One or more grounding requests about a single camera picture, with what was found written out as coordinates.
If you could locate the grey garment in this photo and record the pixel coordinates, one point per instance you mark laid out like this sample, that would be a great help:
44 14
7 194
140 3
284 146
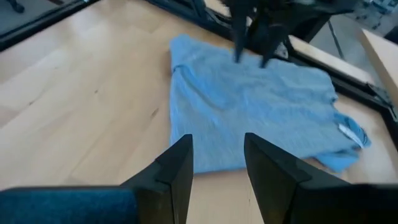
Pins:
248 102

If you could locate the black edge rail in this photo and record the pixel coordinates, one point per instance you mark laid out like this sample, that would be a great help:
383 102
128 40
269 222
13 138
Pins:
31 29

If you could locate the light wooden desk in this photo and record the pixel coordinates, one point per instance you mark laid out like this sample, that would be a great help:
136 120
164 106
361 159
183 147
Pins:
385 62

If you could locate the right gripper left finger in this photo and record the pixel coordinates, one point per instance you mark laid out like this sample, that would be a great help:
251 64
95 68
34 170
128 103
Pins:
93 205

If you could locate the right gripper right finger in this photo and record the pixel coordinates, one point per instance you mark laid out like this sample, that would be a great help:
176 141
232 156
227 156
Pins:
311 202

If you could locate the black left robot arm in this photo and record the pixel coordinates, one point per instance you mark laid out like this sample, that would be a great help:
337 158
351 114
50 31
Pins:
311 23

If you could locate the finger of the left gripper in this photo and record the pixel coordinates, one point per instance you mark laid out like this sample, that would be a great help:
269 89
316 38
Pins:
273 43
240 34

